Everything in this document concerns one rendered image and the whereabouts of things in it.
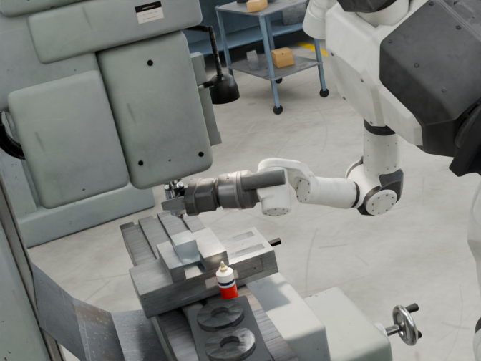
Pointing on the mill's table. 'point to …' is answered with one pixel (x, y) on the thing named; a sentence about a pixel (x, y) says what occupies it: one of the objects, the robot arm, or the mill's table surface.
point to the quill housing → (156, 109)
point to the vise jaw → (210, 249)
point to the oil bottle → (226, 282)
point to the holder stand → (227, 331)
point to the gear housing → (106, 25)
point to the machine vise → (148, 289)
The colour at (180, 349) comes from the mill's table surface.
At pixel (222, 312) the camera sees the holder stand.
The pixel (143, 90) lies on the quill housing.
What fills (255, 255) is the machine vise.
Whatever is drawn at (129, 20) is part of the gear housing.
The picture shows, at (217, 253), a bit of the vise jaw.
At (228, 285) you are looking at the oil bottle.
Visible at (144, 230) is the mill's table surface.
